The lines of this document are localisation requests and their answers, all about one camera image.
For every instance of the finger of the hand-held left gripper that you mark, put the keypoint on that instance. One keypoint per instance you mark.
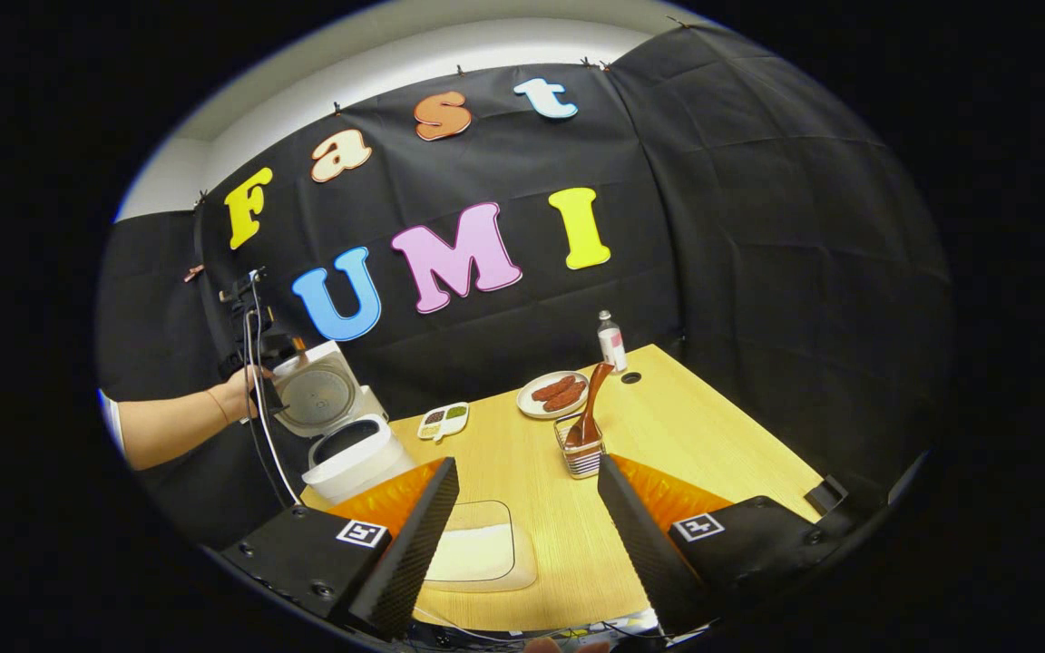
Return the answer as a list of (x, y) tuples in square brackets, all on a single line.
[(298, 345)]

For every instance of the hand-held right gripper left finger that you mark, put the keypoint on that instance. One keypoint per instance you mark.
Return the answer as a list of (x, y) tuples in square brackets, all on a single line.
[(414, 544)]

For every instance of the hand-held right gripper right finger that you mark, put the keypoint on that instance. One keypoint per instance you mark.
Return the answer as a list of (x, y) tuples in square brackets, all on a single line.
[(645, 544)]

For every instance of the clear box of rice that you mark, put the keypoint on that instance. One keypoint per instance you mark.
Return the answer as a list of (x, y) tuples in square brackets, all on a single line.
[(477, 553)]

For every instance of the white rice cooker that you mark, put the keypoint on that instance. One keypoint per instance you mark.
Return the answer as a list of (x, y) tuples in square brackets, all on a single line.
[(355, 467)]

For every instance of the brown wooden spoon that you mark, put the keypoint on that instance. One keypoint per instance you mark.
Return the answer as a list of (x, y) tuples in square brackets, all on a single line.
[(593, 399)]

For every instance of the pink cloth clip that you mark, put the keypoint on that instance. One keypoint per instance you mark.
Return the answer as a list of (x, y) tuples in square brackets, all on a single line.
[(194, 272)]

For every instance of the white divided grain dish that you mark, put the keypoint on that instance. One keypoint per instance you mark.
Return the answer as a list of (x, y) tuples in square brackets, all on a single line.
[(444, 420)]

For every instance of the red sausage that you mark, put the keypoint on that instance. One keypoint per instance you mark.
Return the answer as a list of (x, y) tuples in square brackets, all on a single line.
[(566, 397), (554, 387)]

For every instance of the white round plate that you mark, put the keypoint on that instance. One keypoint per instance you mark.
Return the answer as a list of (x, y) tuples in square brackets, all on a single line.
[(530, 404)]

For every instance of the small pink label bottle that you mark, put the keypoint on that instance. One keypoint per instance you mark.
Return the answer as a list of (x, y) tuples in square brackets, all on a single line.
[(611, 345)]

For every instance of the black bracket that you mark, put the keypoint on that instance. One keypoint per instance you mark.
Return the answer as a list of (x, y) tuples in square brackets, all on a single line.
[(826, 496)]

